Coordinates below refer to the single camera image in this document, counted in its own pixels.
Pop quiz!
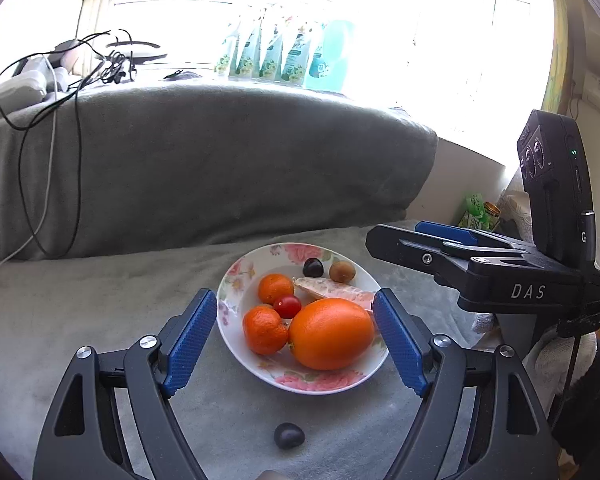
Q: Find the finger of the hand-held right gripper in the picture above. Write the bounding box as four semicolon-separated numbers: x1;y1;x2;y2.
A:
365;224;532;281
414;220;521;247

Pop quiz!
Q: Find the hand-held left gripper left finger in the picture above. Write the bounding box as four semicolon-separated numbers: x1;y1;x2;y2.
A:
32;288;219;480

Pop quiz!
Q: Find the green snack packet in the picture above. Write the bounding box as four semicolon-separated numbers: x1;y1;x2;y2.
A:
460;194;501;231

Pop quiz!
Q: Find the black cable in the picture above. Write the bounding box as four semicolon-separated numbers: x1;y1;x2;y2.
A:
0;30;131;260

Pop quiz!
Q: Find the round black and white lamp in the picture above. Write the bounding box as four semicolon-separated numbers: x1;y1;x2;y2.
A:
105;40;162;62

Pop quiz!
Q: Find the green and white pouch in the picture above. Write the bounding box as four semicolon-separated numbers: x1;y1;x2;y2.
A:
280;20;313;85
235;17;263;81
257;10;287;82
214;22;242;80

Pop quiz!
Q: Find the white cable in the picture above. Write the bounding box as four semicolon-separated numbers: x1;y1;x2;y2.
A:
0;65;61;291

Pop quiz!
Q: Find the small red tomato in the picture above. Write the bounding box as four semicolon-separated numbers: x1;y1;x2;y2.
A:
273;294;303;320

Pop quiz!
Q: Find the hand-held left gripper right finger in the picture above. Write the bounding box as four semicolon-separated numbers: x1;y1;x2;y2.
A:
372;288;559;480

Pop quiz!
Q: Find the dark grey back cushion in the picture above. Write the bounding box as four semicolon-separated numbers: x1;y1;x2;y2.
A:
0;82;438;262

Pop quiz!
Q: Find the white plastic case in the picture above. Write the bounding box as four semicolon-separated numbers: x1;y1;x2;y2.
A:
0;57;68;118

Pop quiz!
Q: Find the person's right forearm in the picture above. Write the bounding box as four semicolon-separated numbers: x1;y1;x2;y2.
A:
552;337;600;456

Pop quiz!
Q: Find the floral white plate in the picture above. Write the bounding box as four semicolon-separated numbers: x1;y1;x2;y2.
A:
216;242;391;395

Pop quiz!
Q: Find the person's right hand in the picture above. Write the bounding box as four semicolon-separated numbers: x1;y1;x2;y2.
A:
522;332;598;413

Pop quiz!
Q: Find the peeled pink pomelo segment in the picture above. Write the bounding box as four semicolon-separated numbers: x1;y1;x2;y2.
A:
292;276;381;311

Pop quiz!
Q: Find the small tangerine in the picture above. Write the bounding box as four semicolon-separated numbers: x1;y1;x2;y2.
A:
258;273;296;307

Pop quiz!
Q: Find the large tangerine with stem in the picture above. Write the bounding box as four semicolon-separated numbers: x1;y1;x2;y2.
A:
242;304;289;356

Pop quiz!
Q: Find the large orange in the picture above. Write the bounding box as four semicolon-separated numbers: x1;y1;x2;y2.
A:
287;297;376;372

